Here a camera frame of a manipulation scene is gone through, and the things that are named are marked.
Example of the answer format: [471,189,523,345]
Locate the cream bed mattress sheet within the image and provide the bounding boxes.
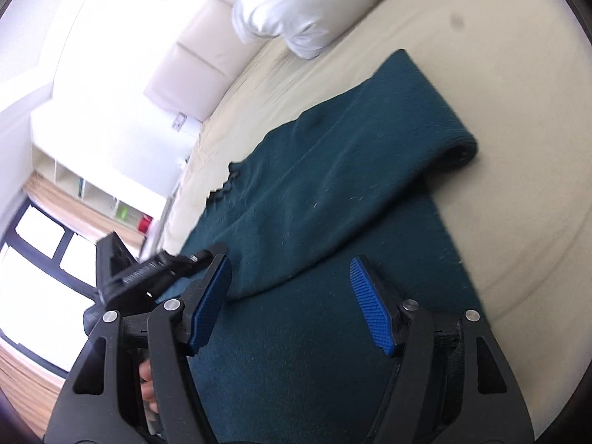
[164,0,591,435]

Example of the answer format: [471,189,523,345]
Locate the black framed window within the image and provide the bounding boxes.
[1,199,95,378]

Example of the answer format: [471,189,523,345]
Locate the wall socket plate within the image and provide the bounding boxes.
[172,112,186,131]

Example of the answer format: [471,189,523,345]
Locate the red box on shelf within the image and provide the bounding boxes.
[138,215,152,233]

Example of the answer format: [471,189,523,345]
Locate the beige curtain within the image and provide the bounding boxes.
[23,171,145,250]

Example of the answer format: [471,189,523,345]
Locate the white open shelf unit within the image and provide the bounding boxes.
[32,145,152,231]

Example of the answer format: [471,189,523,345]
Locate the person's left hand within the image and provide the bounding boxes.
[138,360,158,414]

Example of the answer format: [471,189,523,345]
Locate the dark green knit sweater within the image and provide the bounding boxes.
[183,51,480,443]

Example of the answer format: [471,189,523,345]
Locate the cream padded headboard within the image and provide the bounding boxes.
[147,0,267,122]

